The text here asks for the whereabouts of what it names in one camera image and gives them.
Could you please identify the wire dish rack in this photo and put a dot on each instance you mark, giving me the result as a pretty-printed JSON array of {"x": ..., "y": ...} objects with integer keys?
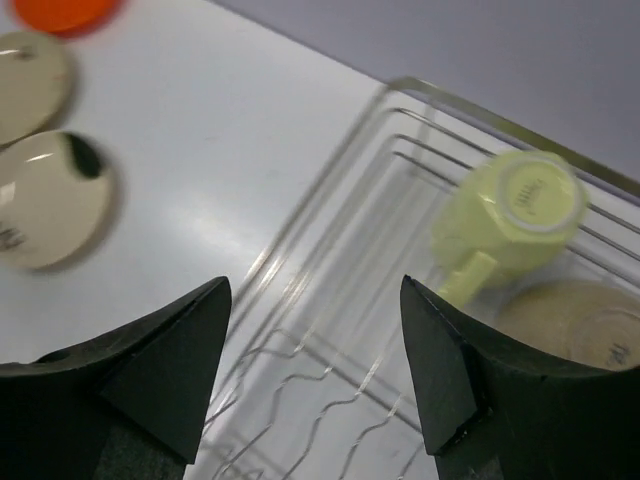
[{"x": 315, "y": 381}]

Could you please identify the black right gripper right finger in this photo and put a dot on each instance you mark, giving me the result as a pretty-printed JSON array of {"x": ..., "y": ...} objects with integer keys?
[{"x": 491, "y": 407}]

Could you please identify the beige floral plate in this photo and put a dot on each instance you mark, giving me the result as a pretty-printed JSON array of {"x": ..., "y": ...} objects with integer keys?
[{"x": 38, "y": 76}]

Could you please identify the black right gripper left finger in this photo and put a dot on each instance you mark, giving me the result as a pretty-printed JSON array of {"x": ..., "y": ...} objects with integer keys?
[{"x": 128, "y": 404}]

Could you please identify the orange plastic plate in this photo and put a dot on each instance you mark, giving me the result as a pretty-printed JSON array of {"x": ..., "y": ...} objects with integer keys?
[{"x": 64, "y": 17}]

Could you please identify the beige ceramic bowl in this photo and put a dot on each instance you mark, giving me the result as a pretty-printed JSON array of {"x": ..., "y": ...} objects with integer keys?
[{"x": 582, "y": 321}]

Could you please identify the beige plate black spot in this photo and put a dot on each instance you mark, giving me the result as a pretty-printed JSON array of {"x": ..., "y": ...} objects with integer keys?
[{"x": 58, "y": 191}]

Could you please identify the pale green mug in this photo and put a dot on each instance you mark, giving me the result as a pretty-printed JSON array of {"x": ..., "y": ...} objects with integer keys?
[{"x": 510, "y": 216}]

